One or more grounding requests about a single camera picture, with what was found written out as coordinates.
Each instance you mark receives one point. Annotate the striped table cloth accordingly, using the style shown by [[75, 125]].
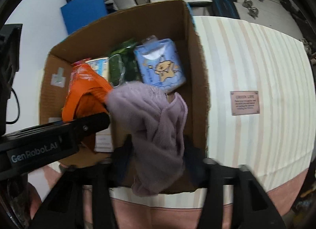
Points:
[[262, 98]]

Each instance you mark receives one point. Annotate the chrome dumbbell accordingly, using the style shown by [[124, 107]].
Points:
[[253, 12], [247, 4]]

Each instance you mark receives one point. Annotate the green wipes pack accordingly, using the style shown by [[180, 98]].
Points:
[[123, 66]]

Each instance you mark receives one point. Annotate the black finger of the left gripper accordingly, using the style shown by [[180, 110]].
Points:
[[81, 128]]

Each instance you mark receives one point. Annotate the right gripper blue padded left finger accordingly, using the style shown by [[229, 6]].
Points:
[[64, 205]]

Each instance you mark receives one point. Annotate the blue foam board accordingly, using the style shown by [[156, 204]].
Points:
[[79, 13]]

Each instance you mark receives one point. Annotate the orange snack packet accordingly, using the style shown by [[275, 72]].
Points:
[[87, 94]]

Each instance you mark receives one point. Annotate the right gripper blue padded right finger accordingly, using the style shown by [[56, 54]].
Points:
[[233, 196]]

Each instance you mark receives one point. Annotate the blue white tissue pack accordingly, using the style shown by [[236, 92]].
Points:
[[100, 66]]

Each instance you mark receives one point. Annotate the red snack packet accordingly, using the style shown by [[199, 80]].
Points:
[[80, 62]]

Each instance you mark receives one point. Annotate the white red cigarette carton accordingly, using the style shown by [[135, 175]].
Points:
[[103, 141]]

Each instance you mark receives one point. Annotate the blue cartoon tissue pack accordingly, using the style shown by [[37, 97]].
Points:
[[160, 65]]

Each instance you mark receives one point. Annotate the open cardboard box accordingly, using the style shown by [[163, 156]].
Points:
[[168, 19]]

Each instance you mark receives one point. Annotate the purple fluffy cloth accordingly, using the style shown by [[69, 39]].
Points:
[[156, 125]]

